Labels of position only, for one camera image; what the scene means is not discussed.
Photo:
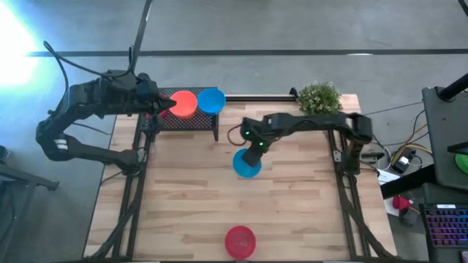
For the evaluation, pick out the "grey cart top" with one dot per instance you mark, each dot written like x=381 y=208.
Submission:
x=442 y=139

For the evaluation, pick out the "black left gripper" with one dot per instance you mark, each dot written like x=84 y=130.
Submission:
x=148 y=96

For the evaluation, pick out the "green filament spool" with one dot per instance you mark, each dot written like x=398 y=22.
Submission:
x=463 y=163

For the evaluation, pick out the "orange mini bowl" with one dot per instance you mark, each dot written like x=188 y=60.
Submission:
x=184 y=106

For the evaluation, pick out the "backlit keyboard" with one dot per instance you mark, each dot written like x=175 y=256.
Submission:
x=446 y=226

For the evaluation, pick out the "black pole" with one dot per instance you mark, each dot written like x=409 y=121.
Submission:
x=453 y=89

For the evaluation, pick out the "black aluminium frame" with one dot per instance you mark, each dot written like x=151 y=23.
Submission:
x=256 y=98

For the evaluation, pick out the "green potted plant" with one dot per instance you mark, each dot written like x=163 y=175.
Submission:
x=320 y=98

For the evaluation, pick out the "blue mini bowl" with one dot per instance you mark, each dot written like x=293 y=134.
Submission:
x=212 y=101
x=248 y=171

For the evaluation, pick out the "black perforated metal rack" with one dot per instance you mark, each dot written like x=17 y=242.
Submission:
x=186 y=122

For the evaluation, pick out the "black power strip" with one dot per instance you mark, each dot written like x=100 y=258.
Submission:
x=373 y=156

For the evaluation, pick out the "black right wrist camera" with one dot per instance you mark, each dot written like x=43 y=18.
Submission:
x=252 y=157

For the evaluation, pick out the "grey side table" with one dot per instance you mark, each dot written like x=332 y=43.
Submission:
x=22 y=175

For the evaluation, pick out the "white paper sheet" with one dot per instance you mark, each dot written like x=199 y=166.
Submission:
x=385 y=178

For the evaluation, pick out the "black bar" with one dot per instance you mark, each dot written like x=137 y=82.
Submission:
x=406 y=184

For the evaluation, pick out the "red mini bowl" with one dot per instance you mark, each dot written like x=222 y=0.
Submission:
x=165 y=114
x=240 y=243

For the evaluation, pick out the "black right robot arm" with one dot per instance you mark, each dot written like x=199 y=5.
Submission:
x=314 y=122

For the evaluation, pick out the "small red object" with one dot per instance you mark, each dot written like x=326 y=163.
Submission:
x=399 y=202

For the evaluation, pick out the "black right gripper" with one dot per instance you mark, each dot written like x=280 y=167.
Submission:
x=261 y=129

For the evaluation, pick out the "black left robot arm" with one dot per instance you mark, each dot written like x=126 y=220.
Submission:
x=91 y=153

